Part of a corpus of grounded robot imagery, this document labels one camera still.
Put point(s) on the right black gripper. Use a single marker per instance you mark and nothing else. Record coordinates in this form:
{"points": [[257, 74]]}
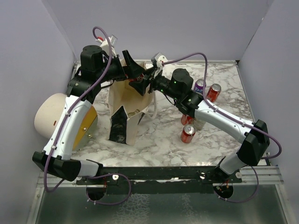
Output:
{"points": [[140, 86]]}

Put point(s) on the purple fanta can two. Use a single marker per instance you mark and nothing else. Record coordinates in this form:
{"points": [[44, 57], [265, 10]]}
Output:
{"points": [[199, 86]]}

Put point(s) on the clear glass bottle two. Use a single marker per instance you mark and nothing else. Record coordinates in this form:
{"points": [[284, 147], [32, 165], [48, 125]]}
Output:
{"points": [[131, 114]]}

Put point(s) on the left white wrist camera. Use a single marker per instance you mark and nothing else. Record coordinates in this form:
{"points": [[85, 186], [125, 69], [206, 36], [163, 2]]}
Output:
{"points": [[105, 46]]}

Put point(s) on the clear glass bottle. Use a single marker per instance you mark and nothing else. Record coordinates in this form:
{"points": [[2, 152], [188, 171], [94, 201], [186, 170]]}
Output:
{"points": [[198, 124]]}

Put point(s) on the cream cylindrical container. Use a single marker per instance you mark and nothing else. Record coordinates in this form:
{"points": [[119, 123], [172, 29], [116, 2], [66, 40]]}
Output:
{"points": [[49, 114]]}

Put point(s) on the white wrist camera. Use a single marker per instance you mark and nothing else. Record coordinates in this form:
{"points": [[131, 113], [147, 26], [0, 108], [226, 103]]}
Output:
{"points": [[105, 46], [157, 62]]}

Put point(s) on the red cola can two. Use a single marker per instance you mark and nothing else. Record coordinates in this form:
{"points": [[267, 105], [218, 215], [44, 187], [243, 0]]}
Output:
{"points": [[213, 92]]}

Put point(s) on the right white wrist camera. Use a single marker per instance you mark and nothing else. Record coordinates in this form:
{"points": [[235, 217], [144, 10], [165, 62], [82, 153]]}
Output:
{"points": [[157, 62]]}

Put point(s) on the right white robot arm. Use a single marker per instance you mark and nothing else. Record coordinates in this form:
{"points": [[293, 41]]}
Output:
{"points": [[251, 135]]}

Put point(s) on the beige canvas tote bag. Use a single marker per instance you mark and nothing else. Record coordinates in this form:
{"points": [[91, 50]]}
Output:
{"points": [[123, 99]]}

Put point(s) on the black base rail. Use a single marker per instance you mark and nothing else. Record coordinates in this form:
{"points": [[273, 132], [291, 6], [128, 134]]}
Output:
{"points": [[202, 179]]}

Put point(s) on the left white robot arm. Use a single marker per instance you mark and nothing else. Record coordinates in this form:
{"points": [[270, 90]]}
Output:
{"points": [[97, 66]]}

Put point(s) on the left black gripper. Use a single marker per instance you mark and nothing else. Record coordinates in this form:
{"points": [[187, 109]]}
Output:
{"points": [[131, 69]]}

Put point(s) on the red cola can four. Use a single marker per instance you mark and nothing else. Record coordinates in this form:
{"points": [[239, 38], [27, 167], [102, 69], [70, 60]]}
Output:
{"points": [[186, 119]]}

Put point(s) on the red cola can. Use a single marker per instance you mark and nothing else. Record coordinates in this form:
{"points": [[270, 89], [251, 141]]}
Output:
{"points": [[188, 133]]}

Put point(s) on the red cola can three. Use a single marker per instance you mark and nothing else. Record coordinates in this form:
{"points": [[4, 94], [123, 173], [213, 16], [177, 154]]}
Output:
{"points": [[137, 79]]}

